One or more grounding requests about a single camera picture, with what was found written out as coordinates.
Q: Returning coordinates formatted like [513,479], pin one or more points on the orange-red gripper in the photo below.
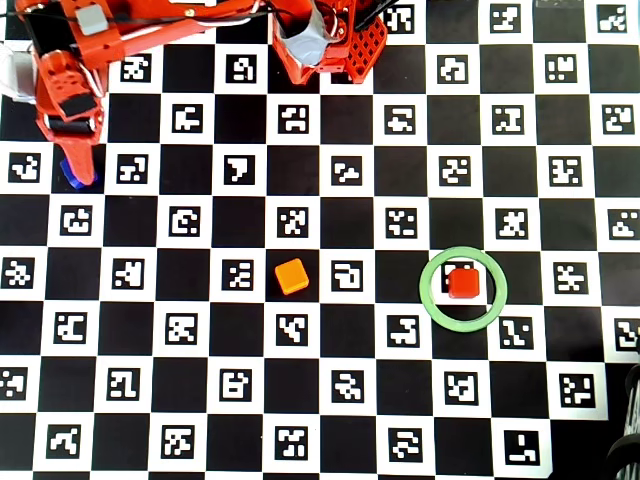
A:
[71,126]

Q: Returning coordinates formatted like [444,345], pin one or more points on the blue cube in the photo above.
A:
[75,183]

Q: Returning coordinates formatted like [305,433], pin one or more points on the black white marker checkerboard mat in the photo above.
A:
[127,330]

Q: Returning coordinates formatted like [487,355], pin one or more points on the orange-red robot arm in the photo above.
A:
[105,45]

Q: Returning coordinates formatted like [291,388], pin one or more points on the red cube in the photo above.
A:
[464,282]

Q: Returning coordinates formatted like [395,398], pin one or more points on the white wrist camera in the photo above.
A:
[17,75]

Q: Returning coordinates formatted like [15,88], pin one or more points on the small grey square block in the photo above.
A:
[91,20]

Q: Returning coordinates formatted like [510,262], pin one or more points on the orange cube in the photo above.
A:
[291,276]

